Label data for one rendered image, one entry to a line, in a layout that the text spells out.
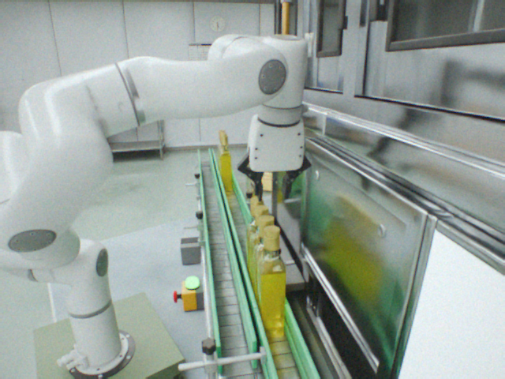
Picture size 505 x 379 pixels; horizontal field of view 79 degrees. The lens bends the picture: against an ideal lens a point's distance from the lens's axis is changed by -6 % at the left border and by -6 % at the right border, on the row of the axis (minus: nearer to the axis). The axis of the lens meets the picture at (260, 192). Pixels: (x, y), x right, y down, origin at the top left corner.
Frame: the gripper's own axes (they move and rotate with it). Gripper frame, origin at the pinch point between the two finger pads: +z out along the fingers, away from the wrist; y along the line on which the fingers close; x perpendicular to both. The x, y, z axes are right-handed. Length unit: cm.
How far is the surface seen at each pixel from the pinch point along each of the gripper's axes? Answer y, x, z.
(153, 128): 96, -544, 225
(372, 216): -12.7, 16.4, -4.8
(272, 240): 0.2, 4.3, 10.0
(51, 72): 263, -571, 120
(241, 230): -1, -44, 50
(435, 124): -15.0, 19.8, -22.4
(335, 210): -12.7, 4.2, 3.4
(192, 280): 19, -17, 46
